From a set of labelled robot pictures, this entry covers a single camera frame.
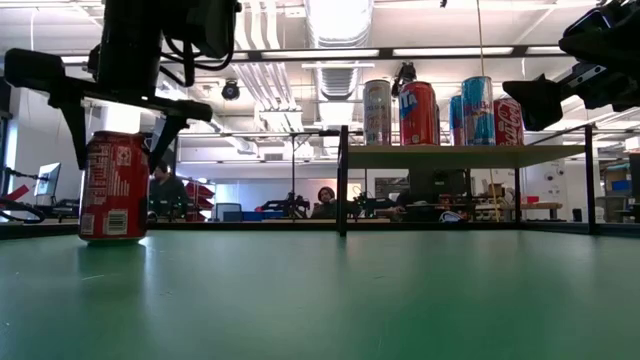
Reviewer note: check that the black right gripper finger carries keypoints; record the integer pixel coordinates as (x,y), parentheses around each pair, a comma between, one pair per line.
(610,35)
(537,102)

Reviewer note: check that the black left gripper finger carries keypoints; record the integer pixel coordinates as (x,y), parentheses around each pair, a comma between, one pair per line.
(76,125)
(167,130)

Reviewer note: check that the red Coca-Cola can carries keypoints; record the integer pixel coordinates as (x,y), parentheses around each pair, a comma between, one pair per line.
(112,195)
(509,125)

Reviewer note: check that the Red Bull Sugarfree can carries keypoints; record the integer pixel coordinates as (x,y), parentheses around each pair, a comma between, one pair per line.
(477,112)

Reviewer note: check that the blue Red Bull can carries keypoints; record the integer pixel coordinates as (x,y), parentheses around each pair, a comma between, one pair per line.
(455,122)

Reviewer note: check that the white slim can black top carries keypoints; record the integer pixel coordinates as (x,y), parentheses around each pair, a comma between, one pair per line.
(377,115)

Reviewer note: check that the raised wooden shelf platform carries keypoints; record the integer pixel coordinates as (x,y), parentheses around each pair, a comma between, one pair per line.
(343,200)

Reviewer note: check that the computer monitor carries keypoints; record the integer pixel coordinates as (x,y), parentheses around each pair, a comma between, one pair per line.
(47,180)

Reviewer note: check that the person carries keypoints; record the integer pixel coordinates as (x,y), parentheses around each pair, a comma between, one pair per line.
(167,195)
(326,204)

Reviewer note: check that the red storage bins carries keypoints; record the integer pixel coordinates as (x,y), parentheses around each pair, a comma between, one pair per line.
(201,200)

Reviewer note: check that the green table mat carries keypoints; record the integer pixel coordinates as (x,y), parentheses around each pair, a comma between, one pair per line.
(300,310)

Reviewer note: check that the black ceiling dome camera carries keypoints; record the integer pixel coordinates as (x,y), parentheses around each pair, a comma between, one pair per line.
(230,91)
(406,72)

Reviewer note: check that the black aluminium table frame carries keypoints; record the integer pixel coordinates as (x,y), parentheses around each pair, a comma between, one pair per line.
(240,226)

